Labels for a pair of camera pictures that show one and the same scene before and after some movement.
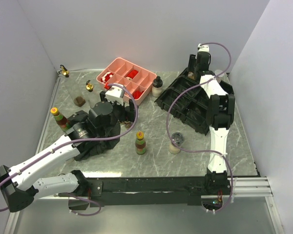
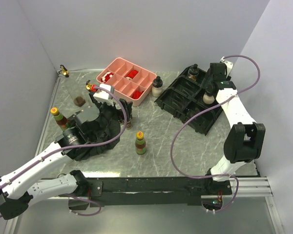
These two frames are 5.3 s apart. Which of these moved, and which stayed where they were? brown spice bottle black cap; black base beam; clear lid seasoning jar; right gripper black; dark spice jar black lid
Moved: right gripper black; clear lid seasoning jar
Stayed: brown spice bottle black cap; black base beam; dark spice jar black lid
